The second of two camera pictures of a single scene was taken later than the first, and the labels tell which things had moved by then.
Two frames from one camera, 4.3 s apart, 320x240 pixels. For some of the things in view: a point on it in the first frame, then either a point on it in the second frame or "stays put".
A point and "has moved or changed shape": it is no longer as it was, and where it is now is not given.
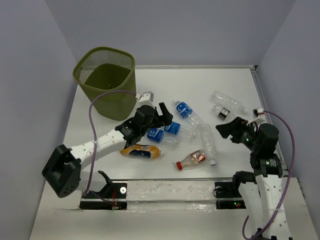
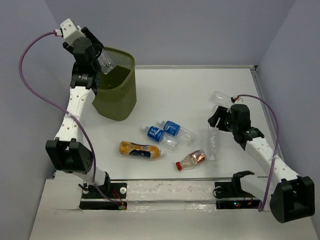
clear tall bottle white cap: x=205 y=135 has moved or changed shape
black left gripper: x=163 y=120 -> x=94 y=41
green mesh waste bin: x=99 y=69 stays put
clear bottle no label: x=220 y=98 stays put
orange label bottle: x=149 y=151 stays put
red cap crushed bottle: x=196 y=158 stays put
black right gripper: x=234 y=128 -> x=220 y=112
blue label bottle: x=186 y=111 -> x=106 y=62
